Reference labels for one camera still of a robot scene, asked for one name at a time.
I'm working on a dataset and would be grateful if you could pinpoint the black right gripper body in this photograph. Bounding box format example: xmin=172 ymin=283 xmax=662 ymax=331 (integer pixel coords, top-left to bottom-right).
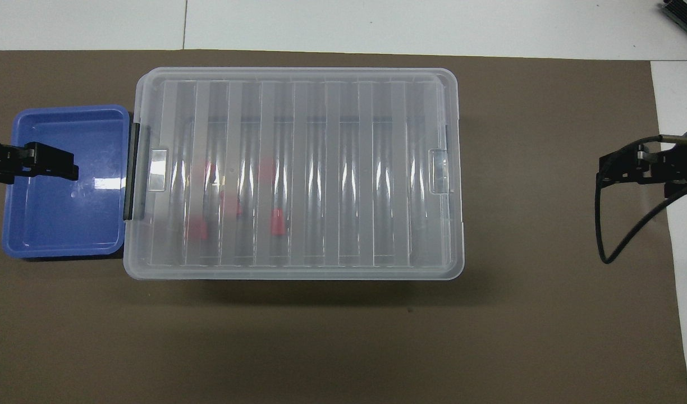
xmin=638 ymin=143 xmax=687 ymax=183

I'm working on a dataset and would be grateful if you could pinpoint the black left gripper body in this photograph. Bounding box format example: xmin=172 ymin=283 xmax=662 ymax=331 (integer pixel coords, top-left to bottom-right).
xmin=0 ymin=139 xmax=36 ymax=169

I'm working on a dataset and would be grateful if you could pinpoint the clear ribbed box lid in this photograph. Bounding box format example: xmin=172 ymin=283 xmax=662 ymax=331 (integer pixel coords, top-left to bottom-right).
xmin=123 ymin=67 xmax=466 ymax=281

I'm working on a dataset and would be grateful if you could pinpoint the blue plastic tray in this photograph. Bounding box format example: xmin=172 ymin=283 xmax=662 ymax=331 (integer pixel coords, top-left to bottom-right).
xmin=1 ymin=104 xmax=132 ymax=260

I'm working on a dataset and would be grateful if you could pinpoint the clear plastic storage box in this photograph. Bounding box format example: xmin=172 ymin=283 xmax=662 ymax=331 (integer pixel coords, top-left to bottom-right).
xmin=131 ymin=70 xmax=460 ymax=277

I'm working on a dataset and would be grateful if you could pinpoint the dark finned metal device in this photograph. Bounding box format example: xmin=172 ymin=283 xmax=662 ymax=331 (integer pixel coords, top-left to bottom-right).
xmin=661 ymin=0 xmax=687 ymax=29

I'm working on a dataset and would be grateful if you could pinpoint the brown paper table mat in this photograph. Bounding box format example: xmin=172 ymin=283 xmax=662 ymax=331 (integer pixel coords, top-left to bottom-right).
xmin=0 ymin=49 xmax=687 ymax=404

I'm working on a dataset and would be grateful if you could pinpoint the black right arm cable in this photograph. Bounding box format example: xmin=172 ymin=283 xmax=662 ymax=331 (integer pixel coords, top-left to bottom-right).
xmin=595 ymin=135 xmax=687 ymax=264

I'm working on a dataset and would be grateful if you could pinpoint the black box latch handle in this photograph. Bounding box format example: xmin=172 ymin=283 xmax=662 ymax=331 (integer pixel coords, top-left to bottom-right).
xmin=123 ymin=123 xmax=152 ymax=221

